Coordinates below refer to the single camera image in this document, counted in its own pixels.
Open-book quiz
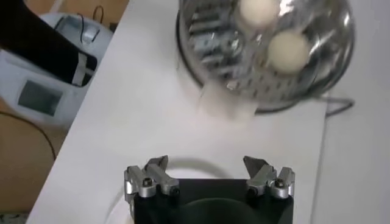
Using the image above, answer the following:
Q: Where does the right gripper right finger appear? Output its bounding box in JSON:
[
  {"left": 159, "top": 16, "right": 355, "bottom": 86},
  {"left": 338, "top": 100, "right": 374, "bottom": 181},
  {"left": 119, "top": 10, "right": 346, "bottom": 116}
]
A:
[{"left": 243, "top": 155, "right": 296, "bottom": 200}]

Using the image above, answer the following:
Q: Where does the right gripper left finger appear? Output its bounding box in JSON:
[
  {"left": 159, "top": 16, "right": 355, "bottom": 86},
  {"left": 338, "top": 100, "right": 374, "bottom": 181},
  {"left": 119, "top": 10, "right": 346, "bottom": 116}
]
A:
[{"left": 124, "top": 155, "right": 180, "bottom": 203}]

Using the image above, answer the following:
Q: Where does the white steamed baozi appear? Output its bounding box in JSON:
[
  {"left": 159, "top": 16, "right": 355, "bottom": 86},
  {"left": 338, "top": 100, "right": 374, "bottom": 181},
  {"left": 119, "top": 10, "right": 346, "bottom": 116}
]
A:
[
  {"left": 237, "top": 0, "right": 280, "bottom": 28},
  {"left": 266, "top": 30, "right": 313, "bottom": 74}
]

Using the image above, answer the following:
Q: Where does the steel steamer basket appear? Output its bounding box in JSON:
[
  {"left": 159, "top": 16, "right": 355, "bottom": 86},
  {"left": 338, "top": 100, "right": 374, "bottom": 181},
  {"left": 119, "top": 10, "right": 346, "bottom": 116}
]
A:
[{"left": 176, "top": 0, "right": 357, "bottom": 110}]

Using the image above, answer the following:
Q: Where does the white plate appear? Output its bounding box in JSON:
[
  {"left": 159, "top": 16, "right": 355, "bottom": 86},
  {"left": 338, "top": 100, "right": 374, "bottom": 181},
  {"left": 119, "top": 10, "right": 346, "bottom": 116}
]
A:
[{"left": 105, "top": 158, "right": 235, "bottom": 224}]

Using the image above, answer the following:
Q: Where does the white electronic device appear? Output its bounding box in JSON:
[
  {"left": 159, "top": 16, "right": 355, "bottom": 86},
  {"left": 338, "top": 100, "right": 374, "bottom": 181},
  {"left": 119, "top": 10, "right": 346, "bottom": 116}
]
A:
[{"left": 0, "top": 0, "right": 114, "bottom": 128}]

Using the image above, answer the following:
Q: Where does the grey cooker power cable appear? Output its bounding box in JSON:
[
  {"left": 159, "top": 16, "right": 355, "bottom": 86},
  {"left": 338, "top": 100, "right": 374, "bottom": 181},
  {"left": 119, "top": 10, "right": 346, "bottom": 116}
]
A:
[{"left": 316, "top": 96, "right": 356, "bottom": 118}]

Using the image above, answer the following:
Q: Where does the black floor cable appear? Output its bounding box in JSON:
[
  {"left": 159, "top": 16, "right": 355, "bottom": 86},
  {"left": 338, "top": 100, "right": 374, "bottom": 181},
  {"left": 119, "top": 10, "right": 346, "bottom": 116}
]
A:
[{"left": 0, "top": 111, "right": 58, "bottom": 161}]

